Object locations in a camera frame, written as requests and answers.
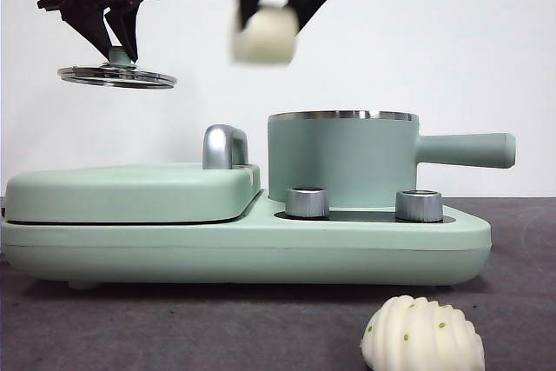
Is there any glass lid with green knob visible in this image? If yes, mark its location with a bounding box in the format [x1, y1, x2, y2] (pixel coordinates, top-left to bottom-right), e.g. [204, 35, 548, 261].
[56, 45, 179, 91]

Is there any smooth white steamed bun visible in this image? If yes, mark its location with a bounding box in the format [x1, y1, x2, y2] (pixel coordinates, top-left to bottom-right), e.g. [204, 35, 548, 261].
[229, 3, 301, 66]

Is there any twisted white scallion bun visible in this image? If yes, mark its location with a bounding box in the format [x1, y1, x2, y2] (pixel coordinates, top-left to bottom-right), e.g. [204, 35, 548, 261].
[360, 295, 486, 371]

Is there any pale green griddle lid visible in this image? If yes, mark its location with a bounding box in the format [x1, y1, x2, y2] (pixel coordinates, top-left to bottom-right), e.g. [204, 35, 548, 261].
[3, 163, 263, 226]

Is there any silver control knob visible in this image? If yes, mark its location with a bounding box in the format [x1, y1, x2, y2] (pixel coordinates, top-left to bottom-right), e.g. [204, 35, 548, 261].
[284, 186, 330, 219]
[394, 189, 445, 222]

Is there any pale green breakfast machine base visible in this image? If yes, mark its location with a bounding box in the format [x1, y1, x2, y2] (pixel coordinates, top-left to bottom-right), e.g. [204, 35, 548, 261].
[0, 190, 493, 292]

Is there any silver griddle lid handle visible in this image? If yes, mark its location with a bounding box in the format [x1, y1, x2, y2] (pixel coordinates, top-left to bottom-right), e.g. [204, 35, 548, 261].
[201, 124, 250, 171]

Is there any pale green handled pot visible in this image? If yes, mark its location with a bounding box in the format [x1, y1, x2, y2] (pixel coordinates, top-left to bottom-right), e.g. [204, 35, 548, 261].
[266, 109, 518, 209]

